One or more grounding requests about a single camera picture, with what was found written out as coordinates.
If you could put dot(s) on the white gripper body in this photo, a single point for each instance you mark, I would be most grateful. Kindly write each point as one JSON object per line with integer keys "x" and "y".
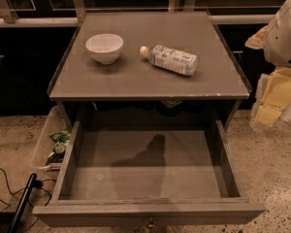
{"x": 283, "y": 39}

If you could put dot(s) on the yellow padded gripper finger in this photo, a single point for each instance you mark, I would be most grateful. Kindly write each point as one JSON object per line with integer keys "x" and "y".
{"x": 257, "y": 41}
{"x": 273, "y": 99}

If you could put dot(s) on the blue plastic bottle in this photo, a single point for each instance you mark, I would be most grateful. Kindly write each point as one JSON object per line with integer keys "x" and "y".
{"x": 177, "y": 61}

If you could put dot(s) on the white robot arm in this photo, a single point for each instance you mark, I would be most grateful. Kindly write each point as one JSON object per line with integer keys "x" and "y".
{"x": 273, "y": 92}

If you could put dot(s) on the open grey top drawer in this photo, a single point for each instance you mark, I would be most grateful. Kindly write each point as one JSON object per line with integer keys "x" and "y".
{"x": 119, "y": 176}

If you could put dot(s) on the grey cabinet with flat top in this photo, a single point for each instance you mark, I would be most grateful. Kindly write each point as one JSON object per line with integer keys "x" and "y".
{"x": 132, "y": 78}

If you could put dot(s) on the metal drawer knob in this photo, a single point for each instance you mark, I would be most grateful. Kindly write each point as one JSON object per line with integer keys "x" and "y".
{"x": 151, "y": 223}

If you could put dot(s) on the white ceramic bowl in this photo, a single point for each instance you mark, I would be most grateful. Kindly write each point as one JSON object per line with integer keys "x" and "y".
{"x": 105, "y": 48}

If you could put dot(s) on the green snack packet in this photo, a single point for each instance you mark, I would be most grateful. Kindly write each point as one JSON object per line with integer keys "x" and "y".
{"x": 61, "y": 140}

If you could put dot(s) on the black bar on floor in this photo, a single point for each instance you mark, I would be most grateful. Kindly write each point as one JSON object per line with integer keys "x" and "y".
{"x": 22, "y": 203}

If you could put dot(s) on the dark right cabinet handle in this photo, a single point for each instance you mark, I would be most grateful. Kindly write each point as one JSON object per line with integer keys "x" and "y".
{"x": 238, "y": 54}

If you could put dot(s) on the metal frame railing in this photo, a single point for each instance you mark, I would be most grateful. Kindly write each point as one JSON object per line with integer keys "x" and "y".
{"x": 44, "y": 13}

